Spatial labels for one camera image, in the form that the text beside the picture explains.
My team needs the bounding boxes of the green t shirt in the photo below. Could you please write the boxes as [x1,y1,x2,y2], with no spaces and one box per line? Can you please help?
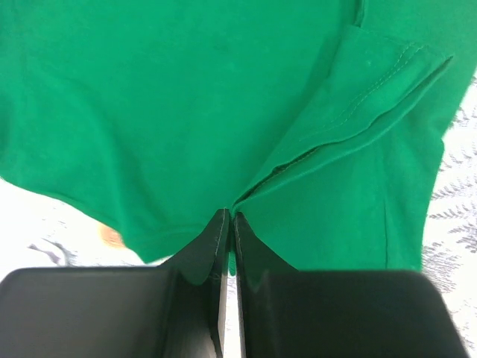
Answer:
[1,1,476,270]

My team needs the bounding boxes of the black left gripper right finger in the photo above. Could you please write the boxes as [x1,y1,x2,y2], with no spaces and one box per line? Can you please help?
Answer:
[234,214,467,358]

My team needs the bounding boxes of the floral patterned table cloth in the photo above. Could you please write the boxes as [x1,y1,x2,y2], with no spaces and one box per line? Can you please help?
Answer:
[1,84,476,357]

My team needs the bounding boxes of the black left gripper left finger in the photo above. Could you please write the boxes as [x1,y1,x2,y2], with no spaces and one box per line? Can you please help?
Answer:
[1,209,228,357]

